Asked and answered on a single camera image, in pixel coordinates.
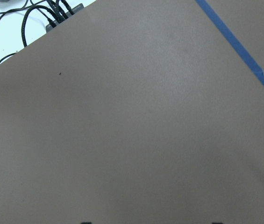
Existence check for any black usb hub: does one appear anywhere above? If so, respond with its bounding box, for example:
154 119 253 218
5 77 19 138
45 0 85 33

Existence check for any black table cable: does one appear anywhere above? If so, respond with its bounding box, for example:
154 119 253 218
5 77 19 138
0 0 76 68

